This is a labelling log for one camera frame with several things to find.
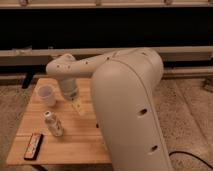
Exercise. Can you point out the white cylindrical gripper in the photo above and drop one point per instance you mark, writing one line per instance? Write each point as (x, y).
(69, 91)

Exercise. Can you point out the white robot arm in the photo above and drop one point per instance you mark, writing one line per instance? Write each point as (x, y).
(122, 84)

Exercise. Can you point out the small clear plastic bottle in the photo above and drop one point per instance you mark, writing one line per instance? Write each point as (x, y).
(53, 124)

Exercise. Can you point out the translucent plastic cup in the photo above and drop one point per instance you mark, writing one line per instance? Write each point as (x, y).
(46, 94)

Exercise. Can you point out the black rectangular box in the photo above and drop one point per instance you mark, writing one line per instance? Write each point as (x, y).
(33, 146)

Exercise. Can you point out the long white wall rail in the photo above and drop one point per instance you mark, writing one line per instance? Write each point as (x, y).
(37, 57)

